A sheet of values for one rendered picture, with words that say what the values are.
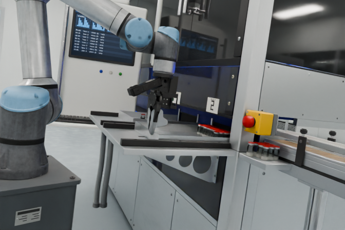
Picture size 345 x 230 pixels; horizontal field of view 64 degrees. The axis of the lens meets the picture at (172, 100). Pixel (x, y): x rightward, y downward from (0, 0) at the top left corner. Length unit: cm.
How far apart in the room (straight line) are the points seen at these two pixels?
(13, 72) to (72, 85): 459
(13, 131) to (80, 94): 102
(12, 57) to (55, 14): 122
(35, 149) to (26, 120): 8
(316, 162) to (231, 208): 33
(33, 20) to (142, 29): 36
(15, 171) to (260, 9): 88
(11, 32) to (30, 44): 543
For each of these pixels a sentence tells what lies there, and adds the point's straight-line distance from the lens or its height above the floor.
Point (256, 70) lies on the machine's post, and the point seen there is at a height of 117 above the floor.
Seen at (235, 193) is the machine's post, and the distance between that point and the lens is 105.
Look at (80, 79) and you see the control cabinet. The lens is 179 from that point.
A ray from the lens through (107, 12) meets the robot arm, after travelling 80.
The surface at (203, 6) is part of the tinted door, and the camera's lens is 137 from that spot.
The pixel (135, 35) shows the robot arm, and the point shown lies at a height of 120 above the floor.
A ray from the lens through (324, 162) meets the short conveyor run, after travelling 90.
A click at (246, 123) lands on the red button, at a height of 99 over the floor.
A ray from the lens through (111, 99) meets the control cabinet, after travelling 180.
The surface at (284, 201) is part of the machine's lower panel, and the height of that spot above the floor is 69.
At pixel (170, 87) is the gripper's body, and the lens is 94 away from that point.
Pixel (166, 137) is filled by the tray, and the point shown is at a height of 91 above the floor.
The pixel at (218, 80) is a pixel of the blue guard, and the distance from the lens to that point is 112.
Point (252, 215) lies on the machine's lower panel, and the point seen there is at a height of 64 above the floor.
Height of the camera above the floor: 108
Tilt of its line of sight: 3 degrees down
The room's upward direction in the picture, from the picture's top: 7 degrees clockwise
